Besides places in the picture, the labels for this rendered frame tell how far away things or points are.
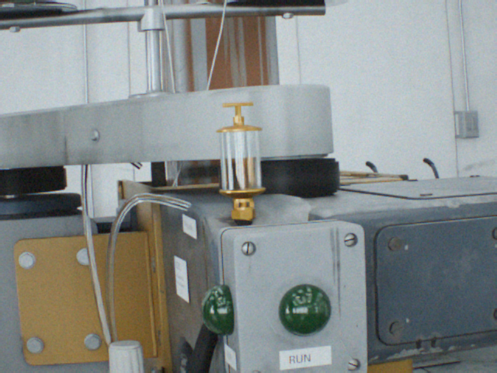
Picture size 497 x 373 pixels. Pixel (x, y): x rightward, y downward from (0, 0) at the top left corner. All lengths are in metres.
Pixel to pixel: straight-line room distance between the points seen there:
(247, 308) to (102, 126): 0.31
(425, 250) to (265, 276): 0.13
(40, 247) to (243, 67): 0.31
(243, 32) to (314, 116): 0.39
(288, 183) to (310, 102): 0.06
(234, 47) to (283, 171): 0.41
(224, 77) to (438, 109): 5.21
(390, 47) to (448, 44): 0.40
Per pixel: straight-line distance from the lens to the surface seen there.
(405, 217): 0.64
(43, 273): 0.97
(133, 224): 1.06
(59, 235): 0.98
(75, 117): 0.86
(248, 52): 1.11
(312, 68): 6.01
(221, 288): 0.57
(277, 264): 0.56
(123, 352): 0.82
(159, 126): 0.79
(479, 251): 0.66
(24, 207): 1.00
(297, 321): 0.55
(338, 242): 0.57
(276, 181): 0.72
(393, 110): 6.17
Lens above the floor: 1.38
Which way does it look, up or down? 3 degrees down
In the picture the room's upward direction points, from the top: 3 degrees counter-clockwise
